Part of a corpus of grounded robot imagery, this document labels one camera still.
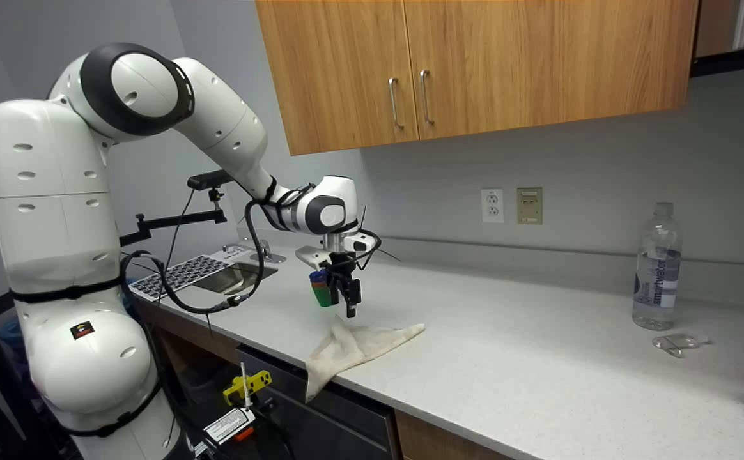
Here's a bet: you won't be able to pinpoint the beige wall switch plate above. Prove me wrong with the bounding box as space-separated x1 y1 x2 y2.
516 186 542 225

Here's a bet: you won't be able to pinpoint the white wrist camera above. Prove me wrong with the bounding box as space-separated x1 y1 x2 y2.
294 227 381 271

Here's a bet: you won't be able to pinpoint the stacked blue green cups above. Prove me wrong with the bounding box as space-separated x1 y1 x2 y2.
309 270 337 308

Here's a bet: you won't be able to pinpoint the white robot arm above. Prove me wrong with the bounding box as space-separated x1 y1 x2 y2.
0 45 359 460

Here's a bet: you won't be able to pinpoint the wooden wall cabinet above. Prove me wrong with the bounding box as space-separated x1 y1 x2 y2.
255 0 698 155

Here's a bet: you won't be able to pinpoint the cabinet door handle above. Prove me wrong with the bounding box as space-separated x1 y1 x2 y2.
416 70 434 129
386 78 407 133

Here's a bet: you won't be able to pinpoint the right cabinet door handle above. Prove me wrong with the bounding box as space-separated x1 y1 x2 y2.
416 70 434 129

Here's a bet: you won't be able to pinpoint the clear plastic water bottle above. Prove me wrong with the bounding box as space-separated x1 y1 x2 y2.
631 203 682 330

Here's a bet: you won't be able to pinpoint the yellow clamp tool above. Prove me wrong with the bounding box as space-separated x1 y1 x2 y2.
222 370 274 408

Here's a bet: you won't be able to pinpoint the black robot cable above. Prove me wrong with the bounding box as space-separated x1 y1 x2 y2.
118 176 383 318

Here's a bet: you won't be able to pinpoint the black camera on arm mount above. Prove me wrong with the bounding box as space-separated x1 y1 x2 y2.
120 169 231 245

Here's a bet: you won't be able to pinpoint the stainless steel sink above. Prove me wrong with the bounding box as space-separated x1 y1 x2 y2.
196 263 274 295

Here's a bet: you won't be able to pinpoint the crumpled clear plastic wrapper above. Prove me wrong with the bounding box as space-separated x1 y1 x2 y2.
652 333 710 358

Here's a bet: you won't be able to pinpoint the dark dishwasher front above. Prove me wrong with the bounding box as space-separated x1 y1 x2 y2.
239 345 398 460

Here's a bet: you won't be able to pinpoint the left cabinet door handle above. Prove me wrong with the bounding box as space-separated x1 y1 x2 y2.
386 78 407 133

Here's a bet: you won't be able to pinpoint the beige stained towel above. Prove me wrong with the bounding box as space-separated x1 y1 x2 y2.
304 323 425 401

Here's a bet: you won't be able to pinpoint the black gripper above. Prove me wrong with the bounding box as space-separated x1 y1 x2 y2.
327 254 361 319

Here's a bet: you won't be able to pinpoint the white wall outlet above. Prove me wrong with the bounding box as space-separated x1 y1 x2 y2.
480 186 506 222

